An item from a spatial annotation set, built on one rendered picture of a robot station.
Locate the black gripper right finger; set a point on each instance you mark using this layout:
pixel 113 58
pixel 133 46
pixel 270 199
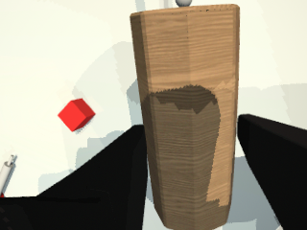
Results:
pixel 277 155

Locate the red block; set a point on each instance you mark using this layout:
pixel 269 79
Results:
pixel 76 114

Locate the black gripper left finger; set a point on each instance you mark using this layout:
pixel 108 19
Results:
pixel 108 192

